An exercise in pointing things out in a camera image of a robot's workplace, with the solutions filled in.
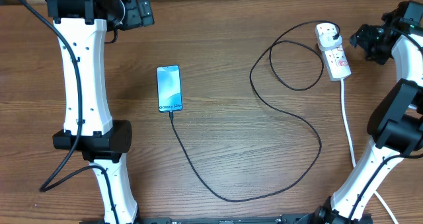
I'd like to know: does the white power strip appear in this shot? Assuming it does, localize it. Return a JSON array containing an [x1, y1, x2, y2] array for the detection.
[[315, 22, 352, 82]]

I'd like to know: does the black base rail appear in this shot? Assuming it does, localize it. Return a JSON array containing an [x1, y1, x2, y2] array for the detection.
[[79, 212, 374, 224]]

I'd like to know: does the blue Galaxy smartphone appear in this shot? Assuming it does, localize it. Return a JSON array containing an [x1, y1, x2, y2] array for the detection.
[[157, 65, 183, 112]]

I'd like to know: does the white power strip cord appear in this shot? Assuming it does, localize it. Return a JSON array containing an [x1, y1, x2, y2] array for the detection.
[[339, 79, 400, 224]]

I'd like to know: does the white charger plug adapter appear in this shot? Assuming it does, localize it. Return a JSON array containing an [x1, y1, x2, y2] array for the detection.
[[317, 32, 342, 52]]

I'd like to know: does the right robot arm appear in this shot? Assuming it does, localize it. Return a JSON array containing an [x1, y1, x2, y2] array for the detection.
[[299, 1, 422, 223]]

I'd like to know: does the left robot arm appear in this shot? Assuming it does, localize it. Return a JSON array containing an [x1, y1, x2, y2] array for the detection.
[[45, 0, 154, 223]]

